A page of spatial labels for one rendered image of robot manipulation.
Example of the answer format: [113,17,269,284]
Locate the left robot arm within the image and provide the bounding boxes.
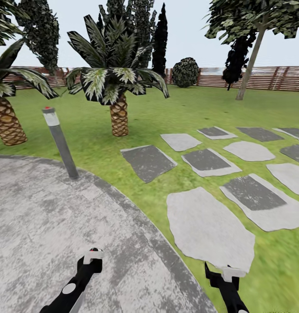
[40,251,106,313]

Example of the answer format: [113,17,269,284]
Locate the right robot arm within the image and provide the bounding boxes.
[205,264,249,313]

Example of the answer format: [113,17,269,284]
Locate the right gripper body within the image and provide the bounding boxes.
[209,272,239,297]

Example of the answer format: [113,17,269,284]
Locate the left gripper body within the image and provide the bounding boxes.
[77,258,103,278]

